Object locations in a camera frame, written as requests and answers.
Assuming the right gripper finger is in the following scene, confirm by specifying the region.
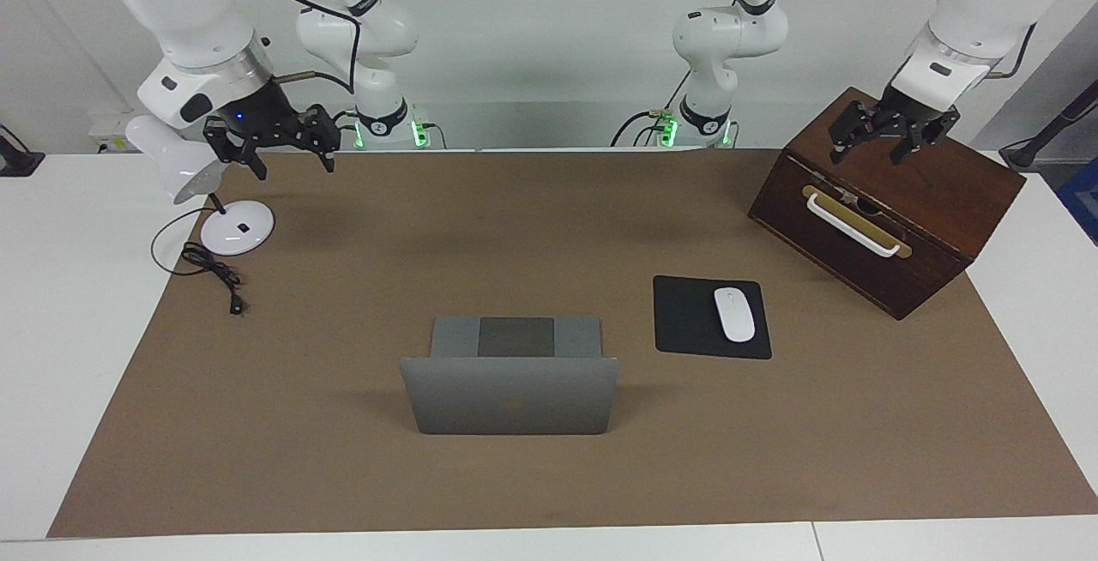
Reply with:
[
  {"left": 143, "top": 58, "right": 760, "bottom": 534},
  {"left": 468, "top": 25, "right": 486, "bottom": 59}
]
[
  {"left": 203, "top": 118, "right": 268, "bottom": 182},
  {"left": 296, "top": 105, "right": 337, "bottom": 173}
]

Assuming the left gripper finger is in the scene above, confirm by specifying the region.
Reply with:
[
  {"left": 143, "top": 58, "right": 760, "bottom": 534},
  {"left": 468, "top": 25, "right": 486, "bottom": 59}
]
[
  {"left": 890, "top": 108, "right": 962, "bottom": 166},
  {"left": 828, "top": 100, "right": 880, "bottom": 165}
]

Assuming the silver laptop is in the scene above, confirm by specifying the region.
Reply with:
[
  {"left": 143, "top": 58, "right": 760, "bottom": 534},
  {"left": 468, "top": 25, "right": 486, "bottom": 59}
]
[{"left": 400, "top": 316, "right": 621, "bottom": 436}]

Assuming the dark wooden box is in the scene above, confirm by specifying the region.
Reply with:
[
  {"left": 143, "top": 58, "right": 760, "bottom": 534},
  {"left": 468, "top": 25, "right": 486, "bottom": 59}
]
[{"left": 747, "top": 87, "right": 1027, "bottom": 322}]

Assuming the white desk lamp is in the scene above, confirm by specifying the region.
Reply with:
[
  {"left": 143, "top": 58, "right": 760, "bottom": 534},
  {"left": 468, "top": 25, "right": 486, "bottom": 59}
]
[{"left": 125, "top": 114, "right": 275, "bottom": 256}]

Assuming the black floor stand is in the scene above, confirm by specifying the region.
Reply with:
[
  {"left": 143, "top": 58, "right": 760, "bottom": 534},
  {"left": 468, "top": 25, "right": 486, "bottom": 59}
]
[{"left": 999, "top": 81, "right": 1098, "bottom": 170}]

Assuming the blue crate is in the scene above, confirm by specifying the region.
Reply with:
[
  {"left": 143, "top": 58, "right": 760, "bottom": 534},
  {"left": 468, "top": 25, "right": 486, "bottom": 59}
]
[{"left": 1057, "top": 158, "right": 1098, "bottom": 246}]

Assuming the white computer mouse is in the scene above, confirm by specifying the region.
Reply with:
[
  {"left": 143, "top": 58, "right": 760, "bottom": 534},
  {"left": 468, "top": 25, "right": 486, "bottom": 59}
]
[{"left": 714, "top": 287, "right": 757, "bottom": 344}]

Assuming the black mouse pad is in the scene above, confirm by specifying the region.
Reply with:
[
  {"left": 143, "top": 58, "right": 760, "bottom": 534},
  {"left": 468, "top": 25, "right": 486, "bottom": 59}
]
[{"left": 654, "top": 275, "right": 773, "bottom": 361}]

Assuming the brown table mat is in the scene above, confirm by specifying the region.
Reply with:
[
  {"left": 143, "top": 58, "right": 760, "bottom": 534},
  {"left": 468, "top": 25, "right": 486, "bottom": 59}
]
[{"left": 47, "top": 149, "right": 1098, "bottom": 539}]

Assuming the black base power cable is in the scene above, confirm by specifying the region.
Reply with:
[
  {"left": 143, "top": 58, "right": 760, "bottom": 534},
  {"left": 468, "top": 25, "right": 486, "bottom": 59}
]
[
  {"left": 611, "top": 111, "right": 679, "bottom": 148},
  {"left": 324, "top": 111, "right": 361, "bottom": 151}
]

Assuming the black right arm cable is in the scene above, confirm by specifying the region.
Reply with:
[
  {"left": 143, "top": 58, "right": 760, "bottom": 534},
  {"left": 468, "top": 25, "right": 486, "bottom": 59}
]
[{"left": 219, "top": 0, "right": 358, "bottom": 95}]

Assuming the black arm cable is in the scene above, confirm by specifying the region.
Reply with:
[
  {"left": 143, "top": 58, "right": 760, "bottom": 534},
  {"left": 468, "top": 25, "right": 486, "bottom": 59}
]
[
  {"left": 219, "top": 0, "right": 358, "bottom": 95},
  {"left": 986, "top": 21, "right": 1039, "bottom": 81}
]

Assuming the white box handle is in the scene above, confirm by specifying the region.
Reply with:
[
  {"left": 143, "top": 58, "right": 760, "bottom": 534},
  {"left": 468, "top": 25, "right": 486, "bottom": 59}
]
[{"left": 806, "top": 192, "right": 902, "bottom": 258}]

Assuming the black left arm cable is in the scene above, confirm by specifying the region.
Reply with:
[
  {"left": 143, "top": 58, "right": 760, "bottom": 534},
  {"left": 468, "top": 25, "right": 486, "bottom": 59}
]
[{"left": 986, "top": 21, "right": 1039, "bottom": 81}]

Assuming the black lamp power cord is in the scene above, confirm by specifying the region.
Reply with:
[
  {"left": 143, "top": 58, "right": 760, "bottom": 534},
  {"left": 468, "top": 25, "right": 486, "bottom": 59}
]
[{"left": 151, "top": 205, "right": 250, "bottom": 317}]

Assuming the white wall socket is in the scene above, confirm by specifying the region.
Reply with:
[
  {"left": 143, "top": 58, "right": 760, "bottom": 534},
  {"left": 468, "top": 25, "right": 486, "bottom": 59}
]
[{"left": 90, "top": 111, "right": 142, "bottom": 154}]

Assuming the black clamp mount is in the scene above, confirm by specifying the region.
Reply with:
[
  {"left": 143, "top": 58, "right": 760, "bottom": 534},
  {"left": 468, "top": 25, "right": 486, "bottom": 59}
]
[{"left": 0, "top": 125, "right": 45, "bottom": 178}]

